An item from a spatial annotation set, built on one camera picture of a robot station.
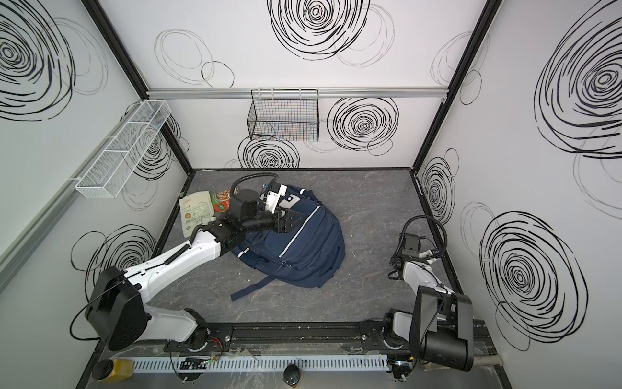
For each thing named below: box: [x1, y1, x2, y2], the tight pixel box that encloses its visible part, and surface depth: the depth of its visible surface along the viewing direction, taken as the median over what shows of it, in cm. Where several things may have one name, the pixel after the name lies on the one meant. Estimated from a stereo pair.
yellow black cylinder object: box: [91, 359, 134, 383], surface depth 64 cm
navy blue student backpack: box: [230, 184, 346, 303], surface depth 83 cm
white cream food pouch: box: [178, 190, 215, 239], surface depth 107 cm
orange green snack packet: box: [211, 188, 231, 214], surface depth 111 cm
